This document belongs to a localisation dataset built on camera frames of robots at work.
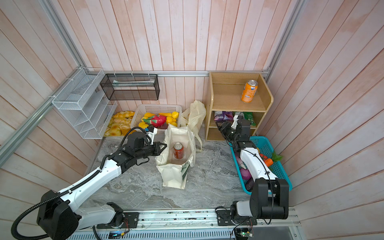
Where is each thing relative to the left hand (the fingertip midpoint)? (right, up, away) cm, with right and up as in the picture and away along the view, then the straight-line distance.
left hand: (166, 148), depth 77 cm
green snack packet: (+49, +19, +14) cm, 54 cm away
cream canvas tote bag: (+2, -11, +17) cm, 20 cm away
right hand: (+28, +14, +6) cm, 32 cm away
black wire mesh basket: (-23, +36, +11) cm, 44 cm away
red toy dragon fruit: (-12, +16, +27) cm, 34 cm away
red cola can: (+5, -3, +11) cm, 12 cm away
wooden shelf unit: (+33, +31, +11) cm, 47 cm away
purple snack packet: (+33, +19, +14) cm, 41 cm away
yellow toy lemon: (+1, +22, +36) cm, 42 cm away
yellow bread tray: (-38, +14, +27) cm, 48 cm away
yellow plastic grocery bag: (+14, +19, +18) cm, 30 cm away
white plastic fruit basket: (-13, +25, +30) cm, 41 cm away
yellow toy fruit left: (-20, +21, +37) cm, 47 cm away
